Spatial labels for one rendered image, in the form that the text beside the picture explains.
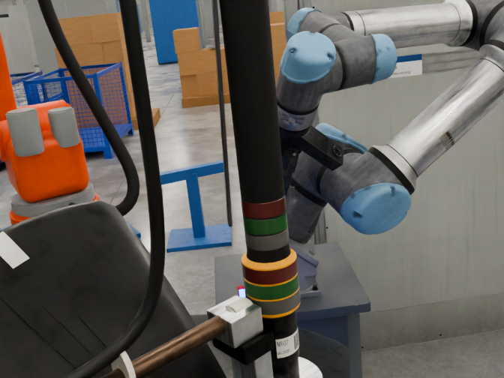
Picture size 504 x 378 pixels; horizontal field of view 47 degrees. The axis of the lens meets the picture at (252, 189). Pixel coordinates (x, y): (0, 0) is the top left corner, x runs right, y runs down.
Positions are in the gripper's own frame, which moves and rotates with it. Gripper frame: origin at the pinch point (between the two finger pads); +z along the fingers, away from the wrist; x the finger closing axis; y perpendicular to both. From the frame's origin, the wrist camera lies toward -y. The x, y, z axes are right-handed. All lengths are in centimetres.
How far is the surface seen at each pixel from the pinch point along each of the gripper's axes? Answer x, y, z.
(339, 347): 38.0, -9.2, -19.7
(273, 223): 45, 5, -54
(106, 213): 41, 19, -44
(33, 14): -714, 434, 596
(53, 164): -164, 141, 243
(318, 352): 40.4, -6.0, -22.4
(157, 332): 51, 11, -45
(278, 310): 49, 3, -49
